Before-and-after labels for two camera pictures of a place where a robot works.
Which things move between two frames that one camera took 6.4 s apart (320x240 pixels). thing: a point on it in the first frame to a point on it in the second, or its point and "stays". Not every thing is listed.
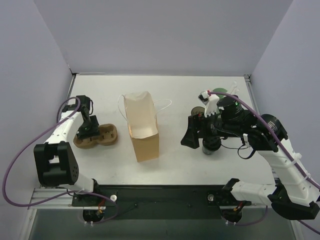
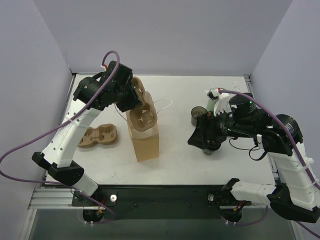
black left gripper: [88, 132] to [133, 99]
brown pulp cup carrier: [108, 136] stays
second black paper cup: [197, 110] stays
